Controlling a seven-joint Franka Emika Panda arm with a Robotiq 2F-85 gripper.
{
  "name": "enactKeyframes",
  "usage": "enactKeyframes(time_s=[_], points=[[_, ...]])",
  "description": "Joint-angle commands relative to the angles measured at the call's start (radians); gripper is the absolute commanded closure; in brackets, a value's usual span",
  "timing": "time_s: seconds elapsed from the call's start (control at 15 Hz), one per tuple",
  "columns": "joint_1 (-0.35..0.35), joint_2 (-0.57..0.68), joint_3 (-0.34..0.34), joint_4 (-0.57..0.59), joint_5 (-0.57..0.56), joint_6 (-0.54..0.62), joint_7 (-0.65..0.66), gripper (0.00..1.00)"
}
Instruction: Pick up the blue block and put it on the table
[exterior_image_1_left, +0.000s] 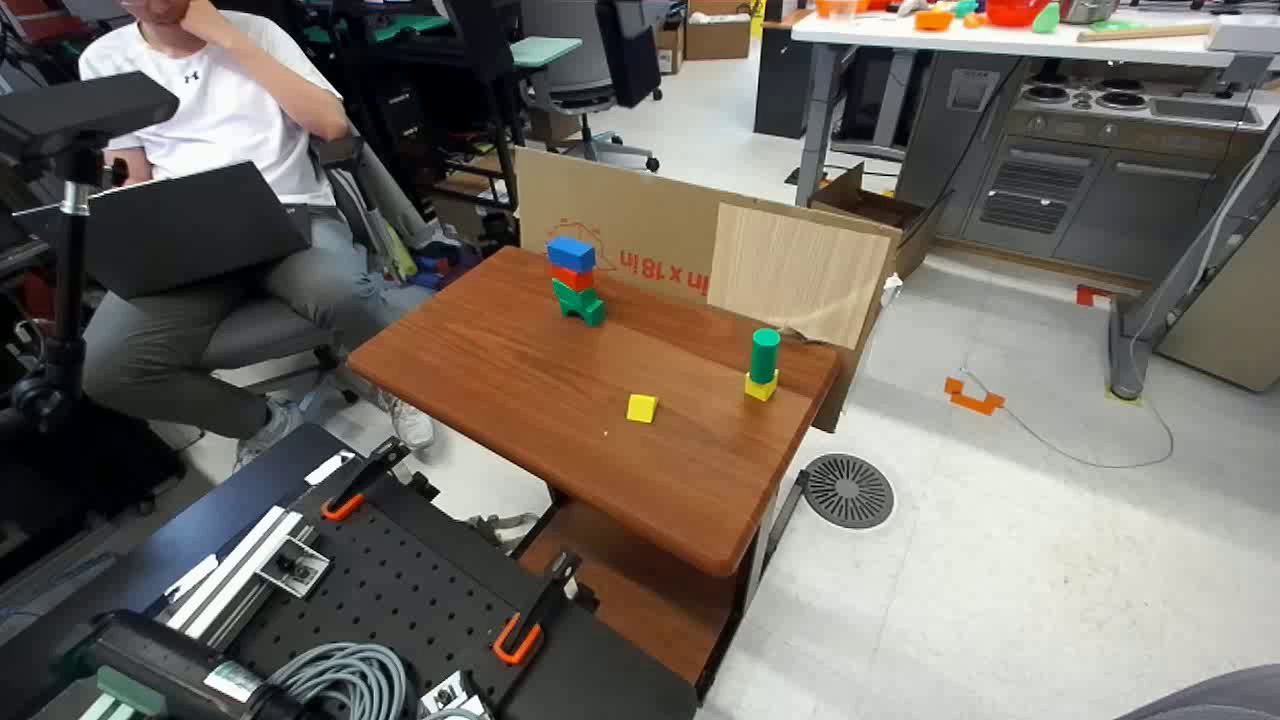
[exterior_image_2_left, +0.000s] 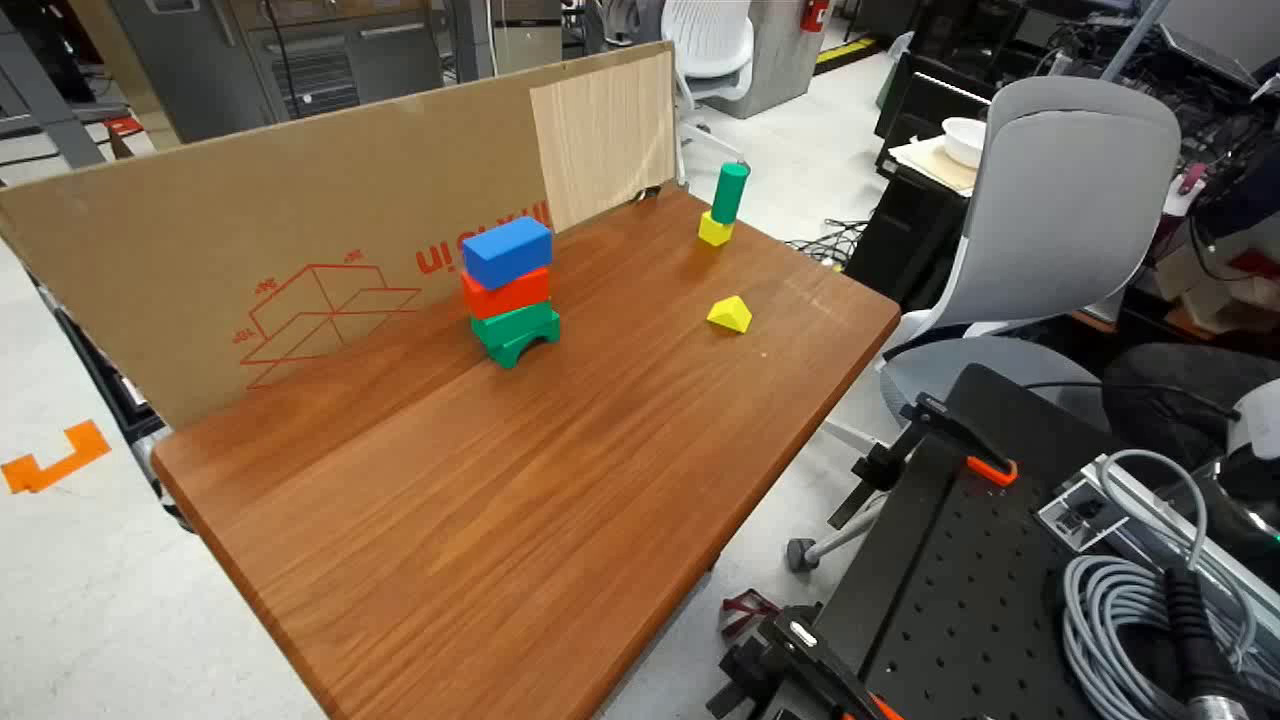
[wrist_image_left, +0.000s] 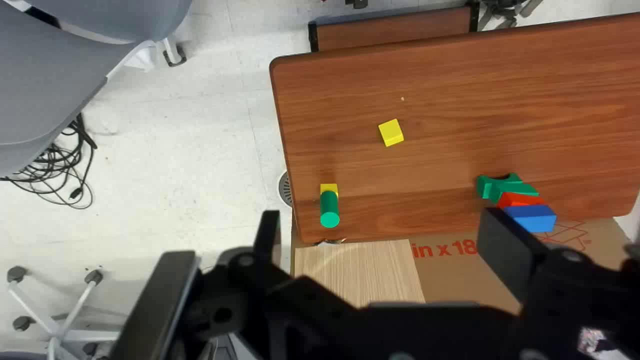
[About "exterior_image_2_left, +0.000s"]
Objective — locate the black clamp with orange tip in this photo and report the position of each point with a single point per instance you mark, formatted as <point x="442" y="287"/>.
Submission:
<point x="921" y="462"/>

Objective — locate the yellow wedge block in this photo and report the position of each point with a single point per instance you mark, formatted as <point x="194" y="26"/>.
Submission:
<point x="728" y="319"/>

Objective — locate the grey office chair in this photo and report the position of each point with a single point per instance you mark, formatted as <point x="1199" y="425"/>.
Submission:
<point x="1055" y="213"/>

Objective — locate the green cylinder block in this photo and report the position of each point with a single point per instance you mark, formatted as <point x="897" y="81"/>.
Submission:
<point x="728" y="192"/>

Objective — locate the light plywood board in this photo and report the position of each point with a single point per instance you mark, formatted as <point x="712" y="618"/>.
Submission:
<point x="607" y="143"/>

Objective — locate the red flat block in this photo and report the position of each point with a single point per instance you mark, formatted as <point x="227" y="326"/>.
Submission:
<point x="514" y="291"/>

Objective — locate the cardboard panel with red print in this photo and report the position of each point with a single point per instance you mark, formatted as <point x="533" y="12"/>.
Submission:
<point x="186" y="254"/>

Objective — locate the white background chair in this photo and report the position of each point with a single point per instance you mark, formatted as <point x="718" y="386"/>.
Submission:
<point x="707" y="45"/>

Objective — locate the grey metal cabinet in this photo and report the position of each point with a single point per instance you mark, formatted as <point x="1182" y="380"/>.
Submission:
<point x="203" y="61"/>

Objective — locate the black clamp bracket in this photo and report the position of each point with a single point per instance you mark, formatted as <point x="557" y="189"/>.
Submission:
<point x="781" y="660"/>

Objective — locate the green arch block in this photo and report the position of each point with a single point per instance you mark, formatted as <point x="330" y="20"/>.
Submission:
<point x="504" y="330"/>

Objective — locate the white bowl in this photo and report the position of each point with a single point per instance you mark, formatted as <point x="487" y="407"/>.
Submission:
<point x="966" y="139"/>

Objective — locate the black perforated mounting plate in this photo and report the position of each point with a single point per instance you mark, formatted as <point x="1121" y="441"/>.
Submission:
<point x="960" y="601"/>

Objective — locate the yellow cube block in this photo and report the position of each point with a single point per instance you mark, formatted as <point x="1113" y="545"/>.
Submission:
<point x="712" y="234"/>

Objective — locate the blue rectangular block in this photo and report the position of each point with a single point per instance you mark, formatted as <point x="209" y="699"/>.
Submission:
<point x="504" y="251"/>

